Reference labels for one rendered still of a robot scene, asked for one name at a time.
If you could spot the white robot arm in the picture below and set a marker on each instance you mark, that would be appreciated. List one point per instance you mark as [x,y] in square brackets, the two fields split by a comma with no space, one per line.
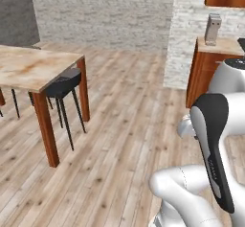
[197,186]

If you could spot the wooden dining table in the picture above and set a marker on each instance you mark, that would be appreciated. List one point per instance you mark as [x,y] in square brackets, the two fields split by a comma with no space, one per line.
[32,68]

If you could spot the grey knife block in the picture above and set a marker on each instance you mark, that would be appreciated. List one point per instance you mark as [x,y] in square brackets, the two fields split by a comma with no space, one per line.
[212,29]

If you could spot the black stool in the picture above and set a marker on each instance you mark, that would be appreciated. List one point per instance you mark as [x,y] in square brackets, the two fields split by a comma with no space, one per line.
[63,83]

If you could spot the wooden base cabinet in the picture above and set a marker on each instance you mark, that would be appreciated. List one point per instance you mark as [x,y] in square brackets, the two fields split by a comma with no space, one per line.
[204,71]

